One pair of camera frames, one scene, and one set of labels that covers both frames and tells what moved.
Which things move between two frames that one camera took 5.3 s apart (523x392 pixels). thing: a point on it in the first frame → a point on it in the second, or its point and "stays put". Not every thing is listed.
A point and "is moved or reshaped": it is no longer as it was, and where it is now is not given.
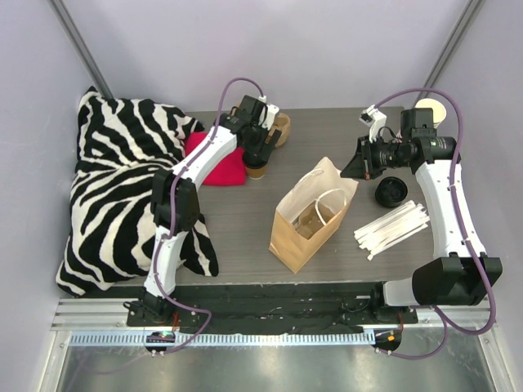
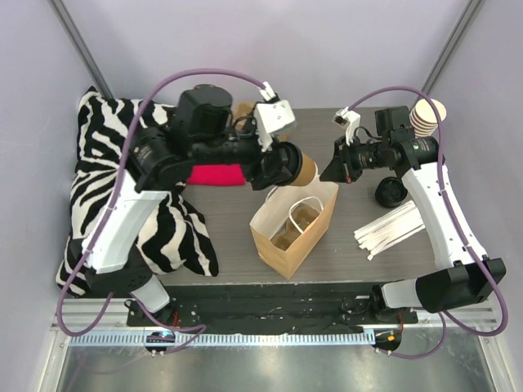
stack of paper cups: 439,111 stays put
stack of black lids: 391,191 stays put
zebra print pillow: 111,233 stays put
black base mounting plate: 270,305 stays put
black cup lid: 254,159 is moved or reshaped
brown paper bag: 309,216 is moved or reshaped
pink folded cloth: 230,172 stays put
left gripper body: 264,139 → 270,167
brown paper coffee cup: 256,173 is moved or reshaped
